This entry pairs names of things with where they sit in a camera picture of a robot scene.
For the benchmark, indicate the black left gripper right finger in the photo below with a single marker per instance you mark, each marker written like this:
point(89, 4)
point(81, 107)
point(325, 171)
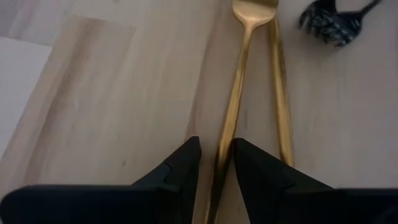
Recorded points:
point(311, 205)

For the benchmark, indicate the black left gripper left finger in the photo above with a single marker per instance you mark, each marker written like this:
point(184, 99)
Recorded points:
point(109, 205)

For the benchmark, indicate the gold fork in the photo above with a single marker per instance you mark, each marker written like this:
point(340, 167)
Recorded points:
point(239, 77)
point(281, 93)

